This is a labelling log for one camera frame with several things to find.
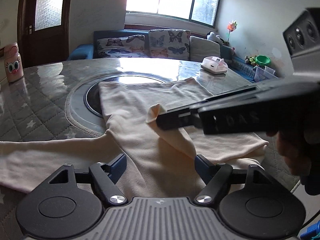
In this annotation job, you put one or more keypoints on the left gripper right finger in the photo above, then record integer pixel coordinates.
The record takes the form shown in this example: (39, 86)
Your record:
(204, 168)

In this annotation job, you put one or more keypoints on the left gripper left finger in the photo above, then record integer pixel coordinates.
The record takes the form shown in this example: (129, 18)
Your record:
(117, 167)

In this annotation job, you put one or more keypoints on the cream sweatshirt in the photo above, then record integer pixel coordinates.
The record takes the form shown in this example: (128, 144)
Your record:
(159, 163)

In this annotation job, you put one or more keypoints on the right hand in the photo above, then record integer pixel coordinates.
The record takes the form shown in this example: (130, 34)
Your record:
(300, 151)

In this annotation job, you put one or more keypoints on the clear plastic storage box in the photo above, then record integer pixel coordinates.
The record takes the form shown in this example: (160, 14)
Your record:
(265, 73)

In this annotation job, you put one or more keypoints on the green plastic bowl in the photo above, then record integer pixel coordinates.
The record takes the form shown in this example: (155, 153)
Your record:
(262, 60)

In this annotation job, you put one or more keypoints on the round induction hob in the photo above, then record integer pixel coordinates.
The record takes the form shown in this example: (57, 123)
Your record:
(92, 97)

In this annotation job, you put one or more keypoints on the blue corner sofa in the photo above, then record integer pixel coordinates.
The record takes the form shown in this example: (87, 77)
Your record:
(89, 51)

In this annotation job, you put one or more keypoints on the pink tissue pack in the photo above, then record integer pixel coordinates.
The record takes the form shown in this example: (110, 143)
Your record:
(214, 65)

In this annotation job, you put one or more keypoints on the plush toy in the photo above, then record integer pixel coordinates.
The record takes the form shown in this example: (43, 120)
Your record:
(214, 37)

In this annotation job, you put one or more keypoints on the plain grey cushion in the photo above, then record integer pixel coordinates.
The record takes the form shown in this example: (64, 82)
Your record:
(201, 48)

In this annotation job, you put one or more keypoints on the butterfly cushion left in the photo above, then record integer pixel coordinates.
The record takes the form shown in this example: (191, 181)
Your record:
(116, 47)

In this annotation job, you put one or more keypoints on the butterfly cushion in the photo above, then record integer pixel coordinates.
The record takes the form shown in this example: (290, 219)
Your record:
(170, 44)
(116, 47)

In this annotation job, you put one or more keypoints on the butterfly cushion right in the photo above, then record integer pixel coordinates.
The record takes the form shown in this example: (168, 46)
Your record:
(170, 44)

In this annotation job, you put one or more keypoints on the pink cartoon thermos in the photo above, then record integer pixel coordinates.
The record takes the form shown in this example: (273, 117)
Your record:
(13, 63)

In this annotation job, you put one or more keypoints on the dark wooden door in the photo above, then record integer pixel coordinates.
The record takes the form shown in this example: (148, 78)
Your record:
(43, 31)

